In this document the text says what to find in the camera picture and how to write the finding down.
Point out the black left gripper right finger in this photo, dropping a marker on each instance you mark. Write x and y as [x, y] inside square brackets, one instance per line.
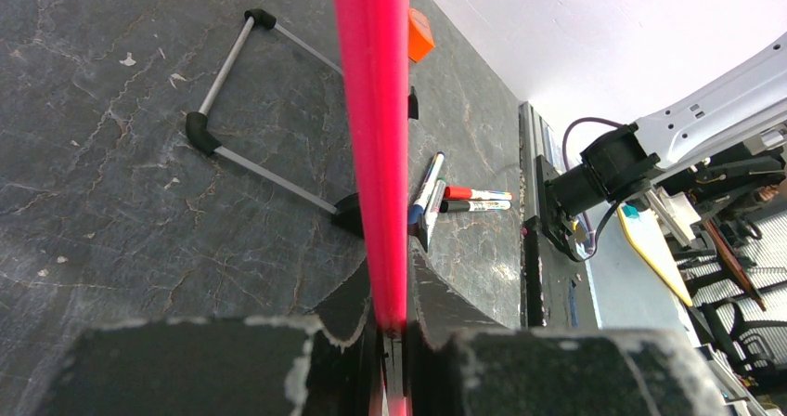
[461, 362]

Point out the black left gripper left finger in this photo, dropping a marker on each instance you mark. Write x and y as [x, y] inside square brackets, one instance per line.
[320, 363]

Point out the pink framed whiteboard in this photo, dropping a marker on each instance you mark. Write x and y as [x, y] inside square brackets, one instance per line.
[373, 43]

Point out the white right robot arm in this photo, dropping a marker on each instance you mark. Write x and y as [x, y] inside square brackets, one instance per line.
[744, 102]

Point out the black whiteboard marker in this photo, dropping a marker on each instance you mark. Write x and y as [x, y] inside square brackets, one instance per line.
[457, 206]

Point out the blue whiteboard marker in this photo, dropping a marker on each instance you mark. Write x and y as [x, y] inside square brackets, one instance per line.
[419, 205]

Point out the red whiteboard marker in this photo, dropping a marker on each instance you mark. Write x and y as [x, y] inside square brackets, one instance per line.
[457, 193]

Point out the yellow flat object outside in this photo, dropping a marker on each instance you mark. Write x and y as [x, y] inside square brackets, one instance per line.
[644, 234]

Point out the orange semicircle toy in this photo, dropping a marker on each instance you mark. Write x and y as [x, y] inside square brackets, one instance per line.
[420, 39]

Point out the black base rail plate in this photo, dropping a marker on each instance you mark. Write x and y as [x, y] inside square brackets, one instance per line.
[556, 290]

